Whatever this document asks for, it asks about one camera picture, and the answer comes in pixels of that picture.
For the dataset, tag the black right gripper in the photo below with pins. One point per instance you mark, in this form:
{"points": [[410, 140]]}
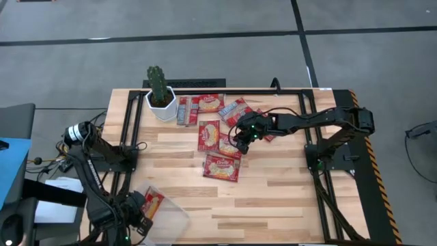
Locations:
{"points": [[256, 124]]}

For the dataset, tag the white hexagonal plant pot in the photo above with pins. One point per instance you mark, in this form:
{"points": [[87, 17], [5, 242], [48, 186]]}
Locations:
{"points": [[165, 111]]}

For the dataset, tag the grey box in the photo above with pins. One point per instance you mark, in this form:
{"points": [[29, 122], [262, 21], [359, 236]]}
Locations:
{"points": [[15, 119]]}

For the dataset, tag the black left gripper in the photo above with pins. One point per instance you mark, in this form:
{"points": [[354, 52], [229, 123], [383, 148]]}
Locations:
{"points": [[131, 209]]}

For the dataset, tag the black table edge mat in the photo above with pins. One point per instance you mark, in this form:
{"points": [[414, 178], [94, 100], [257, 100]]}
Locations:
{"points": [[362, 191]]}

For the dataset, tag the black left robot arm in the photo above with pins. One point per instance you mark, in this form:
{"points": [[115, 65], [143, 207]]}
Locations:
{"points": [[92, 171]]}

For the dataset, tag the yellow black hazard tape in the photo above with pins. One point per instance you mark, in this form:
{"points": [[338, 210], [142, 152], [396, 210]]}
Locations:
{"points": [[375, 171]]}

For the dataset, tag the dark floor device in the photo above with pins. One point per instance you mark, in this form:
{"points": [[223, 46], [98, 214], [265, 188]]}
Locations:
{"points": [[421, 129]]}

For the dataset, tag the blue board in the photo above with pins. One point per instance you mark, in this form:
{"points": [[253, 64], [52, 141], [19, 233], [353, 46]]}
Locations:
{"points": [[12, 164]]}

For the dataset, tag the green cactus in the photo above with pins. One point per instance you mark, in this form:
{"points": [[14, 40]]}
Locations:
{"points": [[157, 83]]}

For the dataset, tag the clear plastic basket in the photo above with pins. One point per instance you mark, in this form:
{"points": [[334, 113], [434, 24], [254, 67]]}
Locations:
{"points": [[172, 218]]}

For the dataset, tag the white paper sheets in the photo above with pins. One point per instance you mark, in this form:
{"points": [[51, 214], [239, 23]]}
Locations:
{"points": [[58, 212]]}

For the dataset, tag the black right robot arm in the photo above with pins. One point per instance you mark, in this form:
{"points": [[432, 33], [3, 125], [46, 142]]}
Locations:
{"points": [[307, 121]]}

